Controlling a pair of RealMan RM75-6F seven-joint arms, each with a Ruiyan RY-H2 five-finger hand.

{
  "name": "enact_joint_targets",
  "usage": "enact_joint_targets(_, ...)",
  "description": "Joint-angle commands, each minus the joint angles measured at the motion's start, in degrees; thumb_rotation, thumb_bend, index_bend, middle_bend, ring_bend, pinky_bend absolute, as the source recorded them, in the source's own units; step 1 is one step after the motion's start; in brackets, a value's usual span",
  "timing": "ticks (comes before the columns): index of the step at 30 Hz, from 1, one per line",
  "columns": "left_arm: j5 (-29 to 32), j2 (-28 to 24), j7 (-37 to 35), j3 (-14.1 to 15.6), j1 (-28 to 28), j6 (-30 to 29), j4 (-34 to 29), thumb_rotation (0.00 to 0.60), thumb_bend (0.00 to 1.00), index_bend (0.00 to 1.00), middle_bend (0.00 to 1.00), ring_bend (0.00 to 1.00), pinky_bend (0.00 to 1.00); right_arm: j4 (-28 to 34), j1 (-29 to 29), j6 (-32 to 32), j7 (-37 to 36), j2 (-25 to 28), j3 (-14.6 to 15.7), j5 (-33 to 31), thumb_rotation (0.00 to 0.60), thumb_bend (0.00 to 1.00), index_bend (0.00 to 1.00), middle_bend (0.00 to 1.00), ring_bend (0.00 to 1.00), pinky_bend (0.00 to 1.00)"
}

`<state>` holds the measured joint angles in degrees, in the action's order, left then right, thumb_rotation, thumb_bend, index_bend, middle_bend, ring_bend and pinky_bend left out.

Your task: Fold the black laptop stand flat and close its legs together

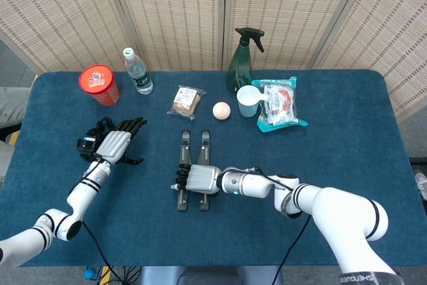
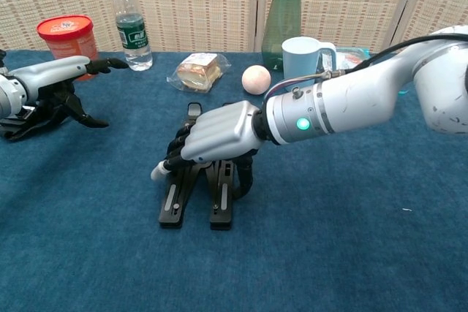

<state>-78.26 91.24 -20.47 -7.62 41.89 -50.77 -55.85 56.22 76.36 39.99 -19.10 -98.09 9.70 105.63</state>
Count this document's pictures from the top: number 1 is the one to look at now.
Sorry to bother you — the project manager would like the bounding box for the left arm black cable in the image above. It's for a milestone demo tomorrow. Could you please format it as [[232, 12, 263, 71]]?
[[81, 156, 117, 285]]

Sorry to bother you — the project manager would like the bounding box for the pale pink ball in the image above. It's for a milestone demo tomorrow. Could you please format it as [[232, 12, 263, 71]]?
[[212, 101, 232, 121]]

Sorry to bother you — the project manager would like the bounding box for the right arm signal cable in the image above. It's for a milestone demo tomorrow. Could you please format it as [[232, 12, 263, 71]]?
[[246, 166, 313, 285]]

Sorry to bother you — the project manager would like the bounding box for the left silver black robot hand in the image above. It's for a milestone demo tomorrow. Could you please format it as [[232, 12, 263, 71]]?
[[96, 116, 148, 167]]

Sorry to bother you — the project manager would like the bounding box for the dark robot torso base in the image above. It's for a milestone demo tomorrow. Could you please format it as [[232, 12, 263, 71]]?
[[139, 266, 284, 285]]

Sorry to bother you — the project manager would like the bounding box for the light blue mug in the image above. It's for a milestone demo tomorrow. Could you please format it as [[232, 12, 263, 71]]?
[[236, 85, 270, 118]]

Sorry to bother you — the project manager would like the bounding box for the black camera strap mount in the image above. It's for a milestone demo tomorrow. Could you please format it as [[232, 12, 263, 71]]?
[[77, 117, 116, 161]]

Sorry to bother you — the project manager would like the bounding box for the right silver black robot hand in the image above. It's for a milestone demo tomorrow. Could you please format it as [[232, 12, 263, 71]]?
[[170, 164, 223, 195]]

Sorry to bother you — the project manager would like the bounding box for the black folding laptop stand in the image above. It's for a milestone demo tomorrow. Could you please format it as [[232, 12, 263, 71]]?
[[176, 130, 213, 212]]

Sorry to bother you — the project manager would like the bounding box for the woven folding screen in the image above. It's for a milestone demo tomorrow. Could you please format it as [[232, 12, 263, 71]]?
[[0, 0, 427, 122]]

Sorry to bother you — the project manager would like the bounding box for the blue felt table cover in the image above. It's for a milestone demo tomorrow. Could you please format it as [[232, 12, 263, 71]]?
[[0, 70, 427, 268]]

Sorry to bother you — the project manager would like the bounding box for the grey fabric item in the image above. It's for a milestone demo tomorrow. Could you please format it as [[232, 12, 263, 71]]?
[[0, 86, 34, 129]]

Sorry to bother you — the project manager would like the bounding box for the plastic wrapped sandwich bread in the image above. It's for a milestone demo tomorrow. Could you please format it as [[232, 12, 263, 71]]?
[[166, 84, 206, 121]]

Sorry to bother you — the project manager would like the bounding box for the orange canister with red lid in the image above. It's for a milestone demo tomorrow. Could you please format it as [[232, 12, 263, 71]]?
[[78, 64, 121, 107]]

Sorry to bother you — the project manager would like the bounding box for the white teal snack bag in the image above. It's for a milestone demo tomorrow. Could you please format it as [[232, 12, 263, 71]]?
[[252, 76, 309, 133]]

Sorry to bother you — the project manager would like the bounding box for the clear bottle with green label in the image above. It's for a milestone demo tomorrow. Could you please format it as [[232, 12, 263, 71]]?
[[122, 47, 154, 95]]

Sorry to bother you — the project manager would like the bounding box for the white sneaker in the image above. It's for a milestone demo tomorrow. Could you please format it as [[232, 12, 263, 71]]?
[[415, 171, 427, 201]]

